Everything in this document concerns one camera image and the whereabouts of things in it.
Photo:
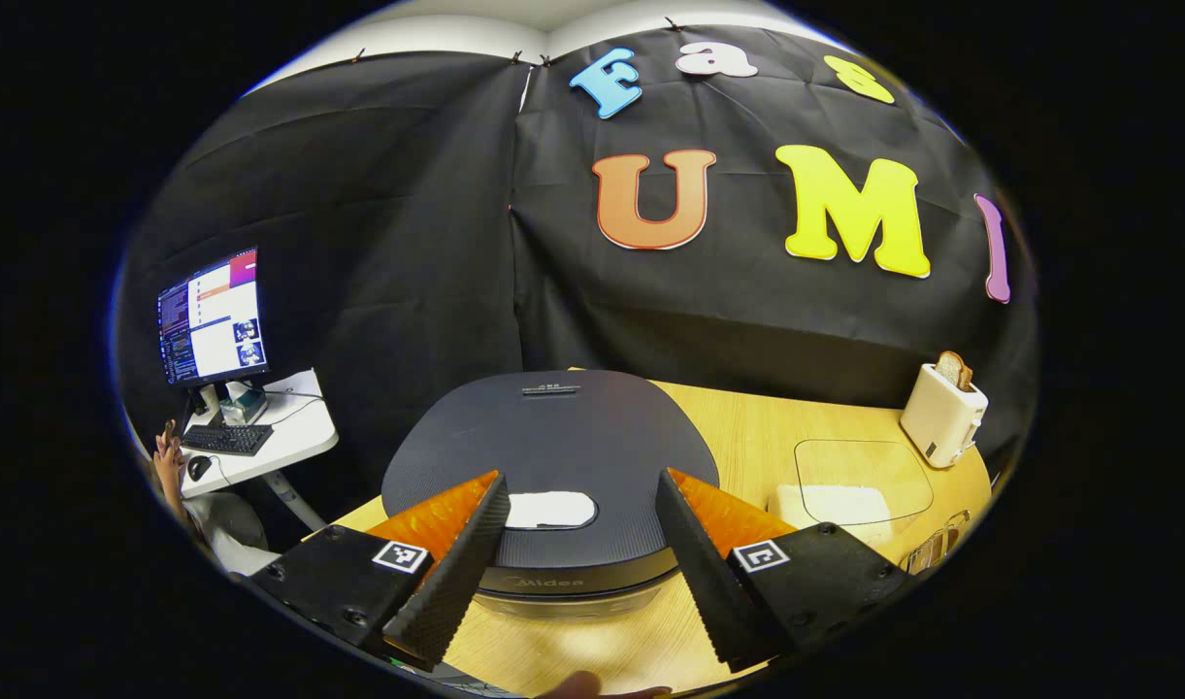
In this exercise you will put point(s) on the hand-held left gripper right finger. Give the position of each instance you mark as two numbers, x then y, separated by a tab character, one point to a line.
704	573

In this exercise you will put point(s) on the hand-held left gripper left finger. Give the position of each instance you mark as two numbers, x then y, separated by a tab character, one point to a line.
451	573

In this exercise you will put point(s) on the clear plastic rice container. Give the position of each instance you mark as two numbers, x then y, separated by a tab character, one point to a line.
844	505

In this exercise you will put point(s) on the black rice cooker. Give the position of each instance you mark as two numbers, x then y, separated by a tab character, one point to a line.
553	437

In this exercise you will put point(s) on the white side desk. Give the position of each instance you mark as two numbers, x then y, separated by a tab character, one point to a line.
306	432

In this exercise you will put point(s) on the black keyboard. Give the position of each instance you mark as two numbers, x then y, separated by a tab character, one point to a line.
225	439

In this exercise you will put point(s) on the small teal box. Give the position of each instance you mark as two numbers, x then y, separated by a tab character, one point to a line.
243	406

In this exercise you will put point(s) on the black computer mouse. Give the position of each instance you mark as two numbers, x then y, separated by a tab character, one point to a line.
199	468

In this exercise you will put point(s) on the white toaster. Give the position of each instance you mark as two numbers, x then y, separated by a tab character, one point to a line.
941	417

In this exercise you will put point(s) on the toasted bread slice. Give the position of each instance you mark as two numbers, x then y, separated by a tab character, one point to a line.
953	369

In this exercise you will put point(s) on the computer monitor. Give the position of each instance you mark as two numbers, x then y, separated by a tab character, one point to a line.
213	320

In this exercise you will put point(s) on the black backdrop cloth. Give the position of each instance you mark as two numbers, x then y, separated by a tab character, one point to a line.
408	194

